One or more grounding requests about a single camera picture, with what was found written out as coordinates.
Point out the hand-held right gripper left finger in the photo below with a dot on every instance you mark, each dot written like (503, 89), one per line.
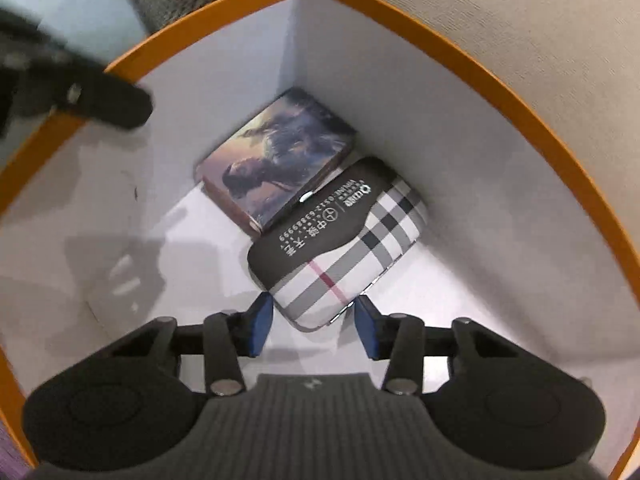
(260, 327)

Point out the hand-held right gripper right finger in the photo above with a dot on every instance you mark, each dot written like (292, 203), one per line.
(366, 331)

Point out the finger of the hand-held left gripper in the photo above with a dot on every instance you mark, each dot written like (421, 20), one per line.
(112, 100)

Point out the plaid and black case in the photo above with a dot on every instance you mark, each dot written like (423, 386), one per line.
(340, 247)

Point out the orange-rimmed white cardboard box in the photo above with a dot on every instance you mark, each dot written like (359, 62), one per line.
(450, 200)

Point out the light blue blanket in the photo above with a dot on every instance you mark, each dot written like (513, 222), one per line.
(95, 2)

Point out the light grey sofa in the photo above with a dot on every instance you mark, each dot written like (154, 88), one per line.
(550, 60)

